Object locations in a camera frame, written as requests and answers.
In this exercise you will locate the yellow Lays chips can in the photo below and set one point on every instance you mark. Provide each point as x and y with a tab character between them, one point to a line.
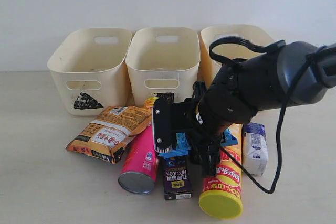
221	197

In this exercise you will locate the pink chips can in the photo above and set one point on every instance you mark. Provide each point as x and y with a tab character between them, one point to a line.
140	168

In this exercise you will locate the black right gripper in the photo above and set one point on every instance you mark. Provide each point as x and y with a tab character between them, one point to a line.
203	128

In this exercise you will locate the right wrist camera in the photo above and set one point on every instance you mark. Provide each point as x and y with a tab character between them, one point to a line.
164	137

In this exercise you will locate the cream bin square mark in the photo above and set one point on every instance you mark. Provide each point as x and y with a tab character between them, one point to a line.
163	60

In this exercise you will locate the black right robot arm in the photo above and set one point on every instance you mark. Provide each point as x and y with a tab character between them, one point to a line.
254	78

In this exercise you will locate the orange instant noodle bag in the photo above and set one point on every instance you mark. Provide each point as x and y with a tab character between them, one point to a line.
107	136

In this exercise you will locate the blue snack bag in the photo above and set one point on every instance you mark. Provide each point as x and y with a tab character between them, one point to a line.
182	148

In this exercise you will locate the purple juice carton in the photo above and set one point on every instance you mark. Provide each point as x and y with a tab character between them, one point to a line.
176	179

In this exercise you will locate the white blue milk carton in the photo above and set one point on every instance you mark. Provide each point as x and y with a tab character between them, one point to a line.
255	151

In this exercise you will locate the cream bin triangle mark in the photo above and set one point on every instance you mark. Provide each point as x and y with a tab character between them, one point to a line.
89	70

